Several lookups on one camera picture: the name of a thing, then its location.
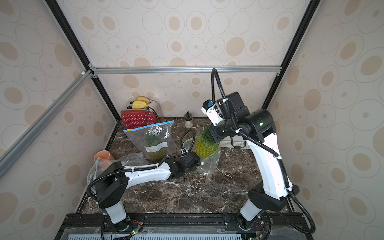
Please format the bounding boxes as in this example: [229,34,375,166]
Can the right black corrugated cable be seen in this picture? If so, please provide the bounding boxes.
[210,68,316,235]

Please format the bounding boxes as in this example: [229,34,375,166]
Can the red toaster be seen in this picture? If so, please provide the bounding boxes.
[121,109,159,130]

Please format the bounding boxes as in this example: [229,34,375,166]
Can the left black corrugated cable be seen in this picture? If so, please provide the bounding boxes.
[86,128,197,199]

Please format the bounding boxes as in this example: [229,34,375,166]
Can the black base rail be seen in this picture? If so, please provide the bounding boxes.
[55,214,313,240]

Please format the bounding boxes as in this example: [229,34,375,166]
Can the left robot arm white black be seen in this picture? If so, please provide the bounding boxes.
[87,152,201,224]

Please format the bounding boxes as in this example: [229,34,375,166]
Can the rear yellow toast slice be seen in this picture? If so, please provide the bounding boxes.
[136,96,151,105]

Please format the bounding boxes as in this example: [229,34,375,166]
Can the horizontal aluminium frame bar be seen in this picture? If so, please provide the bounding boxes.
[92,65,282,75]

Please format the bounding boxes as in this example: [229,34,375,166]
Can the black corrugated cable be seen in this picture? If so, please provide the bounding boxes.
[86,128,197,199]
[210,68,316,235]

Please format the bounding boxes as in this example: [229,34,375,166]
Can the right black frame post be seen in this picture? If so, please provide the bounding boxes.
[262,0,321,109]

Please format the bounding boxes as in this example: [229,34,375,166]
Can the left black frame post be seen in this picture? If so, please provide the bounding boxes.
[45,0,121,121]

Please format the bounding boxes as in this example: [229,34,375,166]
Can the black frame post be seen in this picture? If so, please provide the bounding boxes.
[45,0,121,121]
[262,0,321,109]

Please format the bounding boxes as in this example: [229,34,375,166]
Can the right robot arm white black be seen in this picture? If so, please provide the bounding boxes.
[202,92,300,229]

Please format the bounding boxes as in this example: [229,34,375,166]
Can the front yellow toast slice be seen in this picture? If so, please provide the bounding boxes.
[132,100,148,110]

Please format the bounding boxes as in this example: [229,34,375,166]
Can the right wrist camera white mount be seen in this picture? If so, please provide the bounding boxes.
[202,100,225,126]

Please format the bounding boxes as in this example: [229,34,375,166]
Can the clear zip-top bag blue slider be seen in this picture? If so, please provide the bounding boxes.
[86,153,152,198]

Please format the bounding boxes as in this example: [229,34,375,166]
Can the small bottle black cap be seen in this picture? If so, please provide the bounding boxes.
[184,111,193,129]

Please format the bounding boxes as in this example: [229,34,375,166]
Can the blue-zip bag with pineapple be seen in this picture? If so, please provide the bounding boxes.
[124,121,177,161]

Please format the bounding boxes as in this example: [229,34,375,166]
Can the yellow toast slice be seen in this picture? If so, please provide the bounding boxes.
[136,96,151,105]
[132,100,148,110]

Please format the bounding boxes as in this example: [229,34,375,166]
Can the orange plastic cup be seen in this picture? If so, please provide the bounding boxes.
[94,150,115,169]

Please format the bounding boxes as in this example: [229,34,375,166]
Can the green-zip bag with pineapple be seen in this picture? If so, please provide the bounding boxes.
[191,141,221,177]

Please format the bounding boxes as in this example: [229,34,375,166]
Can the left diagonal aluminium frame bar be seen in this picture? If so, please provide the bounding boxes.
[1,70,92,177]

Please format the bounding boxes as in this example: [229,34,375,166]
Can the white perforated plastic basket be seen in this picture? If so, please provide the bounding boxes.
[220,140,250,149]

